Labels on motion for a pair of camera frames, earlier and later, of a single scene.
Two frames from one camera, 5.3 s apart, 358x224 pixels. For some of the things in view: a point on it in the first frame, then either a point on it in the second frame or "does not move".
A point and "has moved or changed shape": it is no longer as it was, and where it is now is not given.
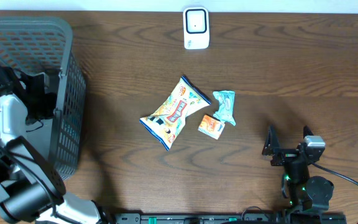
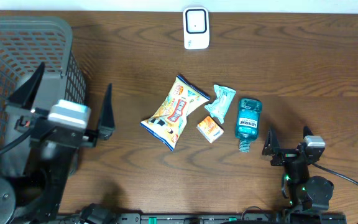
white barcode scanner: x=196 y=27 does not move
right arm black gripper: x=285 y=155 does not move
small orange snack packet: x=211 y=126 has moved or changed shape
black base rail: x=281 y=218 does not move
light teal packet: x=225 y=99 has moved or changed shape
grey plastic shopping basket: x=42 y=45 does not move
